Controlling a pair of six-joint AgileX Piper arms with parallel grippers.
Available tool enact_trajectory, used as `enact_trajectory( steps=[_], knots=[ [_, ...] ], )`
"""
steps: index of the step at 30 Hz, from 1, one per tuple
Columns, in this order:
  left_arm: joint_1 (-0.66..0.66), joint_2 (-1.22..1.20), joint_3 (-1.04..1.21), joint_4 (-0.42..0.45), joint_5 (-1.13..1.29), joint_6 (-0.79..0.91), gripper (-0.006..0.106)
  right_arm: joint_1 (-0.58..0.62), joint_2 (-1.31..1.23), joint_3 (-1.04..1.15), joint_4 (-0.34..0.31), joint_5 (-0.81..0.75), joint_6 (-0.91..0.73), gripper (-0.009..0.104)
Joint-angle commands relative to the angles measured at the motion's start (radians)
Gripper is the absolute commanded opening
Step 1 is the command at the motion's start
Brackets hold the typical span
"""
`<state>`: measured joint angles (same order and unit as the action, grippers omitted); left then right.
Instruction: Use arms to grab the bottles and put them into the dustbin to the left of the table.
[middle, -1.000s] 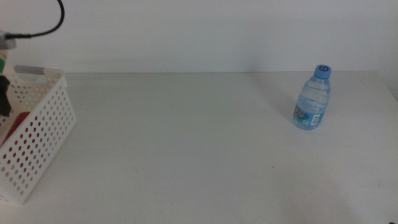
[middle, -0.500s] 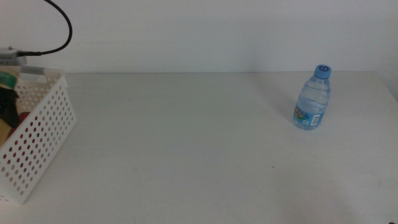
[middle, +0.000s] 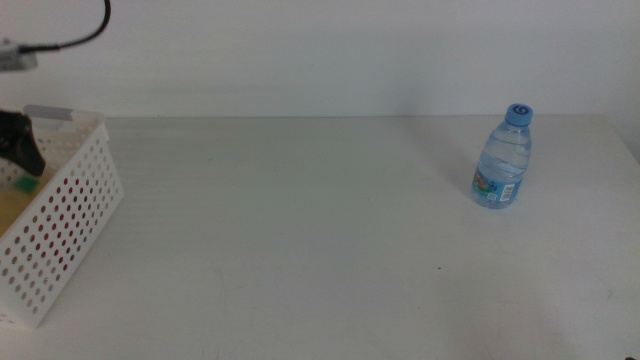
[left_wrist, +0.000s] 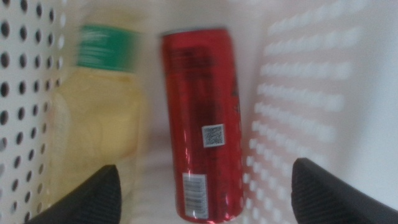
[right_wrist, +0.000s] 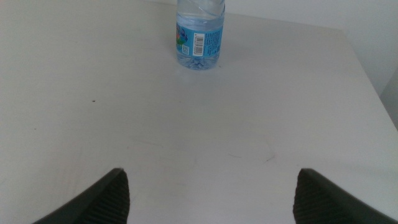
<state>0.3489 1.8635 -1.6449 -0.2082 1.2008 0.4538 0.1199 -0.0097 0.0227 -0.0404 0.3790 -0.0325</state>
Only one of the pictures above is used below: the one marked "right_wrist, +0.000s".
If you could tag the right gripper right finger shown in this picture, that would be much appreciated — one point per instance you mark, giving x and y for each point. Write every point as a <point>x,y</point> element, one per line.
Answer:
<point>323,202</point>

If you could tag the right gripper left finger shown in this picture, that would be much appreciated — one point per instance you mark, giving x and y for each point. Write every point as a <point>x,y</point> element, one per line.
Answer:
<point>102,202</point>

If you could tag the clear water bottle blue cap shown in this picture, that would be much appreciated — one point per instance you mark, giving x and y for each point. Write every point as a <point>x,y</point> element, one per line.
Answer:
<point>200,40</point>

